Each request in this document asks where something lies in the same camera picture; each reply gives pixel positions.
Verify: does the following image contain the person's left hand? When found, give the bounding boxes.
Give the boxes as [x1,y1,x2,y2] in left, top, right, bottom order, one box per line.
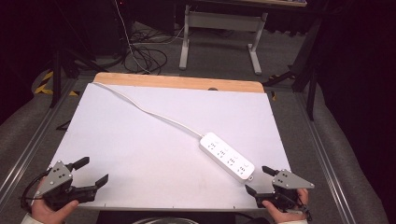
[31,199,80,224]

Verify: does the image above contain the aluminium rail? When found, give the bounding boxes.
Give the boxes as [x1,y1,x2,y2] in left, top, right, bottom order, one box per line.
[0,77,78,200]
[293,91,359,224]

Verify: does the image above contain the person's right hand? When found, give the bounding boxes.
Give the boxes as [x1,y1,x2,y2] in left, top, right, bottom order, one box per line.
[262,188,310,224]

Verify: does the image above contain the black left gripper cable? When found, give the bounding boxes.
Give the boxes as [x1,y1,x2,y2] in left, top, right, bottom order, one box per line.
[20,169,52,214]

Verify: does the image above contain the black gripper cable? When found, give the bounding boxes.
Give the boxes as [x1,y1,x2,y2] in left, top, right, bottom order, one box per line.
[20,169,52,214]
[292,195,313,222]

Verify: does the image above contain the black floor cables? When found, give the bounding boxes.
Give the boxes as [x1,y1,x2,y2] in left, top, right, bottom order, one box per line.
[122,29,169,76]

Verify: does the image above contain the white metal stand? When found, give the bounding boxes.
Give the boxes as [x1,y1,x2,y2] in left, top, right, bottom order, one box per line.
[178,0,307,76]

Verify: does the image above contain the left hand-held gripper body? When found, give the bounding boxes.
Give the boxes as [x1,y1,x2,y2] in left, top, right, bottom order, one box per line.
[32,160,98,211]

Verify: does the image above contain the white board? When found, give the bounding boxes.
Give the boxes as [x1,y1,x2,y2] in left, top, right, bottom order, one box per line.
[49,82,292,211]

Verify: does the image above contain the white power strip cable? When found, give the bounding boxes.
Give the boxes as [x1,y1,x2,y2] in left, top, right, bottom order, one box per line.
[92,81,205,138]

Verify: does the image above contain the black metal stand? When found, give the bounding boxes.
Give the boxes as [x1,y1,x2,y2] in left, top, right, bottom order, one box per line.
[262,18,323,121]
[49,46,101,108]

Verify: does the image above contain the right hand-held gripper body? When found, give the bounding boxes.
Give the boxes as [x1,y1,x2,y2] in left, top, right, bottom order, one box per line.
[254,168,316,211]

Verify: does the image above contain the white power strip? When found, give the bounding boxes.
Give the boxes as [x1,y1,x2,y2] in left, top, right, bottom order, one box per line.
[199,132,256,184]

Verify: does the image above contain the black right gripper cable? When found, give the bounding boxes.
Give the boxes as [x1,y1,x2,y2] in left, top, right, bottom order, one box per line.
[292,195,313,222]

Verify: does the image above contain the white floor cable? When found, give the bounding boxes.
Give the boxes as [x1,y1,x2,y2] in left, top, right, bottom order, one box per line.
[113,0,151,75]

